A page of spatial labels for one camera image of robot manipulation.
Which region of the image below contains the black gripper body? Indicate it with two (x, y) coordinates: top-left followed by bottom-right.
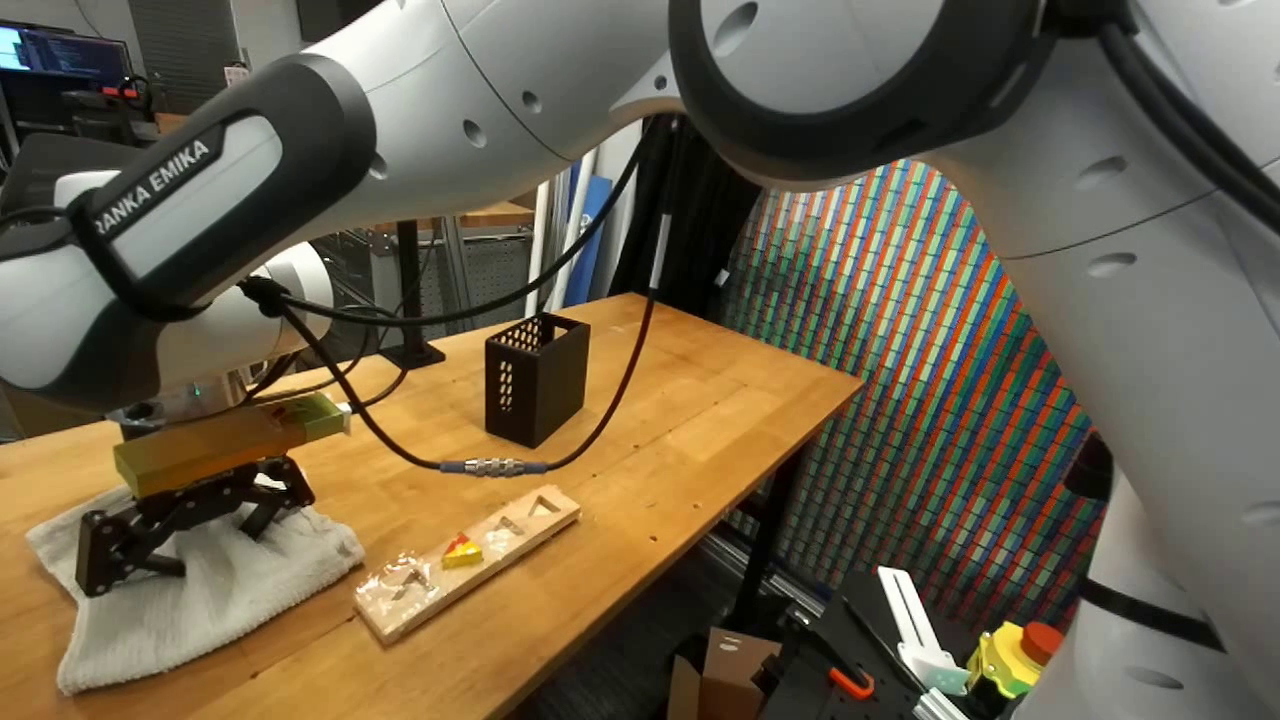
(122, 458), (293, 536)

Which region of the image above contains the grey white cloth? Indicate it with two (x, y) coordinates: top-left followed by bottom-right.
(24, 485), (368, 695)

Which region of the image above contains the black perforated box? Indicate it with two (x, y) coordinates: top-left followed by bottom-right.
(479, 312), (591, 453)

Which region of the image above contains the small open cardboard box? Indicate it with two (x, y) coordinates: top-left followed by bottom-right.
(662, 624), (783, 720)

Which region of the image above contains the wooden puzzle board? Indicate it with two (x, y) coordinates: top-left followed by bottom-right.
(350, 479), (582, 650)

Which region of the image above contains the yellow red puzzle piece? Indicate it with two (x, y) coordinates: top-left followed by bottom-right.
(438, 534), (489, 572)

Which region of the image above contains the computer monitor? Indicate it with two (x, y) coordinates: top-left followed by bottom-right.
(0, 16), (135, 86)

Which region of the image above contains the black curtain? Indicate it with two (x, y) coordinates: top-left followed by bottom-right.
(611, 116), (762, 324)

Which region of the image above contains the colourful patterned backdrop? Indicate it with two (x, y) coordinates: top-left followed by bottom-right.
(724, 156), (1114, 643)

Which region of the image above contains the yellow emergency stop button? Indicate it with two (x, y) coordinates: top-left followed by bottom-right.
(962, 615), (1066, 705)

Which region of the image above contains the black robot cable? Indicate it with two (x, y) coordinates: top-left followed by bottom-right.
(238, 116), (662, 479)

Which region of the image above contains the camera stand pole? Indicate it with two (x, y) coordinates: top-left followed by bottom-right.
(385, 215), (446, 373)

